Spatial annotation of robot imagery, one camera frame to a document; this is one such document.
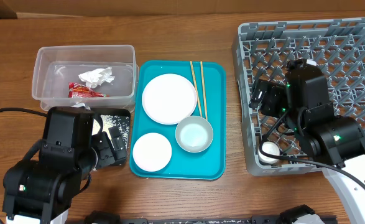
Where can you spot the wooden chopstick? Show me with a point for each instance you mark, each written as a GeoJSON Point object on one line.
{"type": "Point", "coordinates": [203, 89]}
{"type": "Point", "coordinates": [196, 88]}

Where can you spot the teal serving tray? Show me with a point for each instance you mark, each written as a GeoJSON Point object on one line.
{"type": "Point", "coordinates": [207, 165]}

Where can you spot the clear plastic bin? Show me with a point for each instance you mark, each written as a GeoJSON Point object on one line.
{"type": "Point", "coordinates": [57, 66]}

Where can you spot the small pink bowl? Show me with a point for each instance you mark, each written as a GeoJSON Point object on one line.
{"type": "Point", "coordinates": [152, 152]}

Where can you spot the red snack wrapper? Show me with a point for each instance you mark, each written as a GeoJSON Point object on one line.
{"type": "Point", "coordinates": [77, 90]}

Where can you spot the white tissue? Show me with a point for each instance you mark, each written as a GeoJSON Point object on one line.
{"type": "Point", "coordinates": [97, 77]}

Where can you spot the black plastic tray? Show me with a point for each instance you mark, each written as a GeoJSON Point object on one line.
{"type": "Point", "coordinates": [107, 111]}

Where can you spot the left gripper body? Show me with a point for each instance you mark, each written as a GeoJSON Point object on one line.
{"type": "Point", "coordinates": [106, 154]}

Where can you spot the large white plate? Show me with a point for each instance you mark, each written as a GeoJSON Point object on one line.
{"type": "Point", "coordinates": [169, 98]}

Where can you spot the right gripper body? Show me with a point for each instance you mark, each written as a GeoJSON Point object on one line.
{"type": "Point", "coordinates": [275, 102]}

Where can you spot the grey bowl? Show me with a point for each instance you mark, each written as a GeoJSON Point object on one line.
{"type": "Point", "coordinates": [194, 134]}

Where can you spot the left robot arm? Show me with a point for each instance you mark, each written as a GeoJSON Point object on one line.
{"type": "Point", "coordinates": [75, 142]}

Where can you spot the small white cup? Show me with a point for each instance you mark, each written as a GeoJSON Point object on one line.
{"type": "Point", "coordinates": [269, 148]}

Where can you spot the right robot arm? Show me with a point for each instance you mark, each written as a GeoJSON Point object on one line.
{"type": "Point", "coordinates": [334, 143]}

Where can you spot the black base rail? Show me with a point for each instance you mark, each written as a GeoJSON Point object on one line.
{"type": "Point", "coordinates": [300, 214]}

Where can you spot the grey dishwasher rack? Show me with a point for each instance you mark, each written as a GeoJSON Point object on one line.
{"type": "Point", "coordinates": [261, 50]}

